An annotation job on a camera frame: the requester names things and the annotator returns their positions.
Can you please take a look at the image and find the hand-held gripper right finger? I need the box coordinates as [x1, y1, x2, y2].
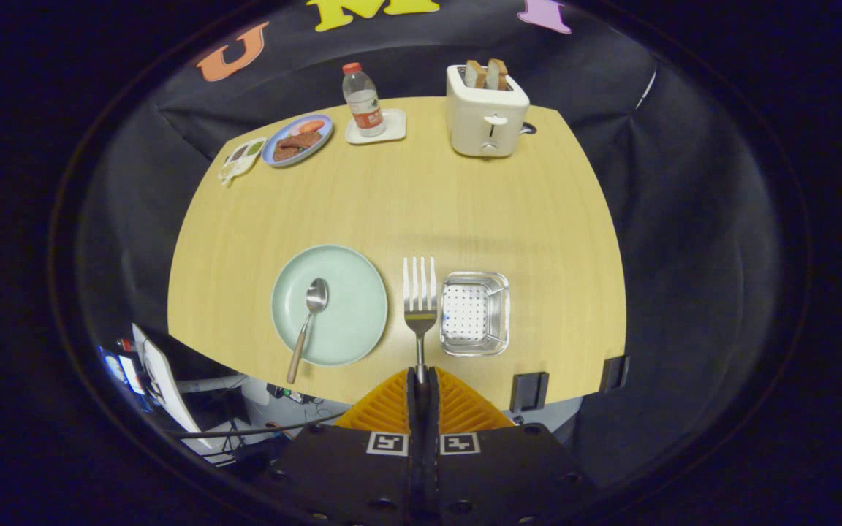
[425, 367, 601, 526]

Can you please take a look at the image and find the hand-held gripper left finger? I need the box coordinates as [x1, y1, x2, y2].
[257, 367, 425, 526]

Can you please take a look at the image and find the metal fork wooden handle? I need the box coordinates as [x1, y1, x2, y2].
[403, 256, 438, 384]

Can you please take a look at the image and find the metal spoon wooden handle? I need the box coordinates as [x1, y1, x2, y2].
[287, 278, 330, 385]

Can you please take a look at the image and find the black table clamp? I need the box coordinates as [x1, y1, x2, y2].
[599, 355, 631, 394]
[510, 371, 550, 414]

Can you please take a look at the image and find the pale green plate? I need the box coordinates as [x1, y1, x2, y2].
[270, 244, 390, 367]

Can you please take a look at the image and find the square metal drain basket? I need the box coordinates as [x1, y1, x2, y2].
[439, 271, 511, 357]

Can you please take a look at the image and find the white board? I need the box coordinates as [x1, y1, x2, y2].
[132, 324, 204, 441]

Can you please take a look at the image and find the lit screen device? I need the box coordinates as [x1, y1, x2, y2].
[98, 345, 145, 395]

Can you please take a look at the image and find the black backdrop cloth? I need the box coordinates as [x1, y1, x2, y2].
[74, 0, 809, 483]

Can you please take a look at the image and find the white divided sauce dish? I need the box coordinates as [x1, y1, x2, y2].
[218, 137, 268, 185]

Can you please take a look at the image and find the blue plate with food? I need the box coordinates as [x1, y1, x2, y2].
[261, 114, 334, 169]

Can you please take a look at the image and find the white square coaster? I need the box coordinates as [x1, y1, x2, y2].
[345, 108, 407, 145]

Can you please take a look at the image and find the white toaster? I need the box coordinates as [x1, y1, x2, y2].
[445, 64, 531, 159]

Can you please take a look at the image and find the clear water bottle red label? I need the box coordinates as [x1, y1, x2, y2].
[341, 62, 387, 138]

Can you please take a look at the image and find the black cable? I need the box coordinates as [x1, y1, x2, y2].
[165, 411, 346, 440]

